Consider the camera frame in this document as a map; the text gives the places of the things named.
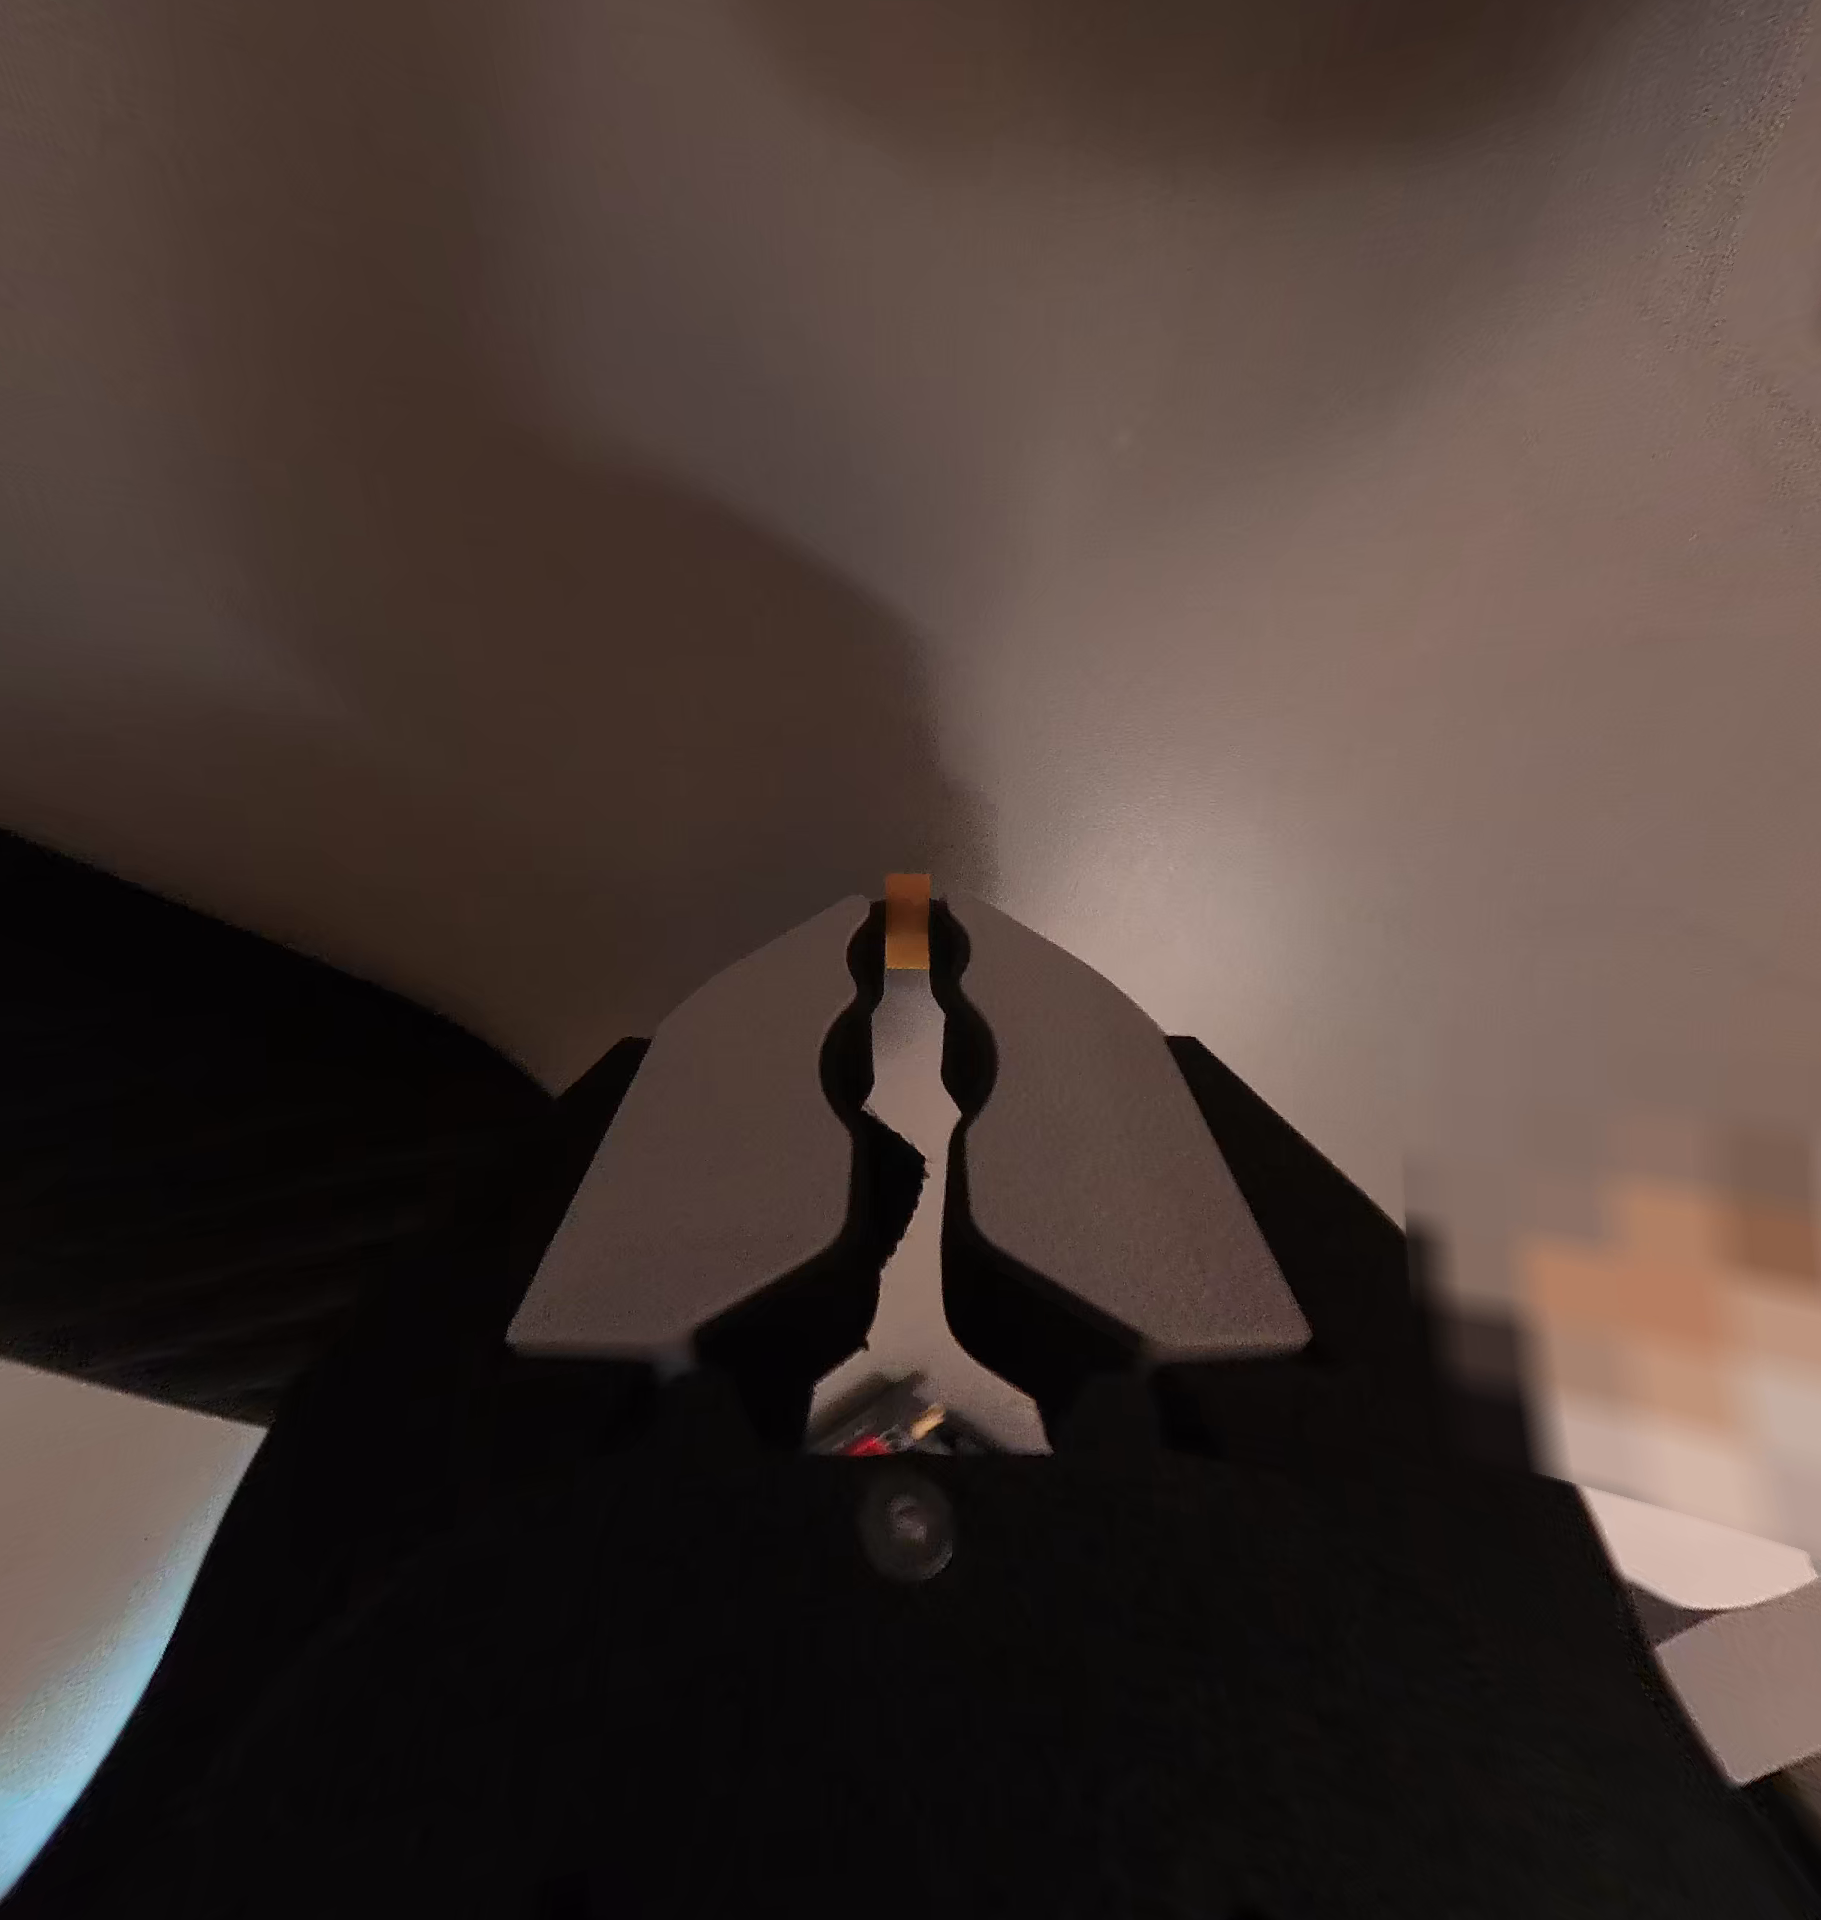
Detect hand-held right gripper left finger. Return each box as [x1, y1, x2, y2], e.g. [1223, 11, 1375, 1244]
[504, 893, 885, 1369]

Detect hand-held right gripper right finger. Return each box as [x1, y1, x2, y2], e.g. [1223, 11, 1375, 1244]
[933, 893, 1316, 1368]

